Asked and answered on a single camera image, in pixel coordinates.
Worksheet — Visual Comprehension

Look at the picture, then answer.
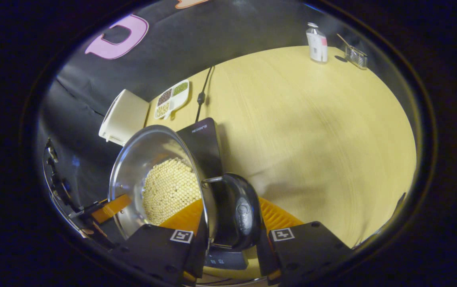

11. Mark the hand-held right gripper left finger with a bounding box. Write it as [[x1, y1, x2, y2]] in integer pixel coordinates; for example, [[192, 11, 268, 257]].
[[111, 198, 209, 287]]

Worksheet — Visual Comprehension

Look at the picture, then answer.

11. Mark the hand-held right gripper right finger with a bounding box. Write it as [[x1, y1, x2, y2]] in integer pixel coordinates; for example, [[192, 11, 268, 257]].
[[256, 196, 353, 287]]

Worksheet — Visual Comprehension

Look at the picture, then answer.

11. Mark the stainless steel pot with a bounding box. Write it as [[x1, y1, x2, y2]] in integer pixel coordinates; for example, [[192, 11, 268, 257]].
[[108, 125, 264, 251]]

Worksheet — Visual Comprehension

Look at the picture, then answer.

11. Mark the black induction cooktop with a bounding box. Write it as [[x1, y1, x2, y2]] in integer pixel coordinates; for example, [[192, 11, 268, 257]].
[[176, 117, 250, 271]]

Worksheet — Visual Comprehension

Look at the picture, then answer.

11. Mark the pile of yellow soybeans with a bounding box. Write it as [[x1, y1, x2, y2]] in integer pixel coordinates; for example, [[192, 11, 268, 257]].
[[142, 157, 202, 226]]

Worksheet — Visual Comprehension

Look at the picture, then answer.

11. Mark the white toaster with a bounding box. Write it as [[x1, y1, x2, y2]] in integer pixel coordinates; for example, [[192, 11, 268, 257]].
[[98, 89, 150, 146]]

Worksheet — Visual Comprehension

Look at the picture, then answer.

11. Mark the white divided dish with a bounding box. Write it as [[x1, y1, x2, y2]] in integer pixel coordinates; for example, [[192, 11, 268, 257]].
[[154, 79, 190, 120]]

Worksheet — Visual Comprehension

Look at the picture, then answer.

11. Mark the clear glass holder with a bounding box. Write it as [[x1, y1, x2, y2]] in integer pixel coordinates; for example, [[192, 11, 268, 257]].
[[345, 45, 368, 70]]

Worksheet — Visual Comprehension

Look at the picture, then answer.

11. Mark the clear plastic bottle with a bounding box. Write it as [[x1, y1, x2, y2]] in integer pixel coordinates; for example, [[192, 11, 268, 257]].
[[306, 22, 328, 63]]

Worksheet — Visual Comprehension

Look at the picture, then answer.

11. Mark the brown wooden stick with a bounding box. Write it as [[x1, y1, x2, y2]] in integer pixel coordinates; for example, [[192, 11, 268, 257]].
[[336, 33, 357, 51]]

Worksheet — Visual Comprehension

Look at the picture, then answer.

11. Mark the black power cable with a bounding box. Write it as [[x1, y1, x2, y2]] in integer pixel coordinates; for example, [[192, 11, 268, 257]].
[[195, 66, 214, 123]]

